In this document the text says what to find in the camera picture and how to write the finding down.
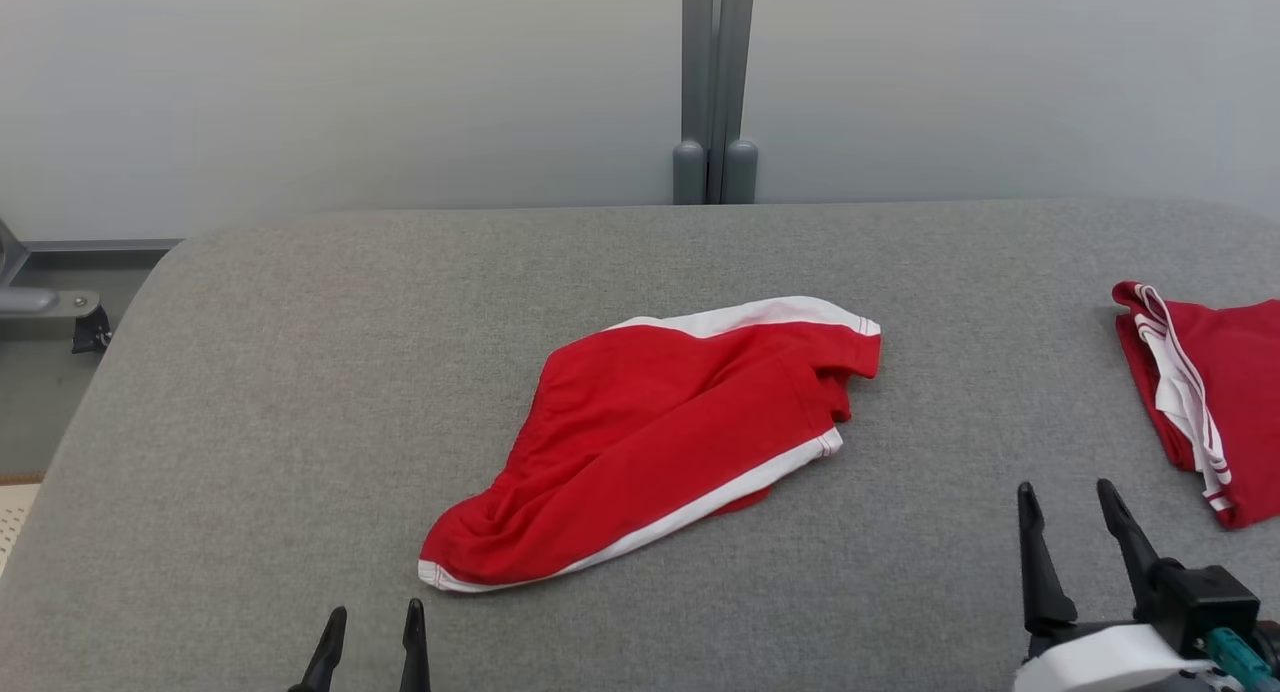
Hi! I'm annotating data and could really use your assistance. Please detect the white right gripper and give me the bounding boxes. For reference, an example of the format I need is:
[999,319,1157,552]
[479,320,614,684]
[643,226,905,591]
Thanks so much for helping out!
[1012,477,1217,692]

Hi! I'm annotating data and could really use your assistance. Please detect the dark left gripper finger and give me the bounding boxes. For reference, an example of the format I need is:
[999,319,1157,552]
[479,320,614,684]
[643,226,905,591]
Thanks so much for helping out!
[287,605,350,692]
[399,598,433,692]

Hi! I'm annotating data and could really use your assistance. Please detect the red Bulls 23 jersey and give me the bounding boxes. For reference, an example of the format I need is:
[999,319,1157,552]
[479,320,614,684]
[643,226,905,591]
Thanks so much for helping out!
[1111,280,1280,531]

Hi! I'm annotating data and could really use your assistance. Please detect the red shorts with white trim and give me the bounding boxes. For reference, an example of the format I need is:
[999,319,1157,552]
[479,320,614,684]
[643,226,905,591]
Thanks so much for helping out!
[417,294,884,595]

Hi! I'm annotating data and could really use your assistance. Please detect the beige perforated mat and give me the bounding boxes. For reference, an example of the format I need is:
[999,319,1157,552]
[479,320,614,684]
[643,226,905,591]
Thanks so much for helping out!
[0,472,47,575]

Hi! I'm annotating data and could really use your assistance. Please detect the teal right camera connector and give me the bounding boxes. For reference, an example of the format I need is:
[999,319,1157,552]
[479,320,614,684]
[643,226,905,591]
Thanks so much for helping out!
[1204,626,1280,692]

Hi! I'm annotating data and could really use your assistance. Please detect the grey metal frame with foot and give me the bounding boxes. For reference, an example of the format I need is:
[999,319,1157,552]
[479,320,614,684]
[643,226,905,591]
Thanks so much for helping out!
[0,217,114,356]

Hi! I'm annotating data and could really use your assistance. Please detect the grey metal partition post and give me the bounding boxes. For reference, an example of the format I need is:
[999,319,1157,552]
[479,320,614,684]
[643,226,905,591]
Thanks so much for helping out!
[671,0,760,206]

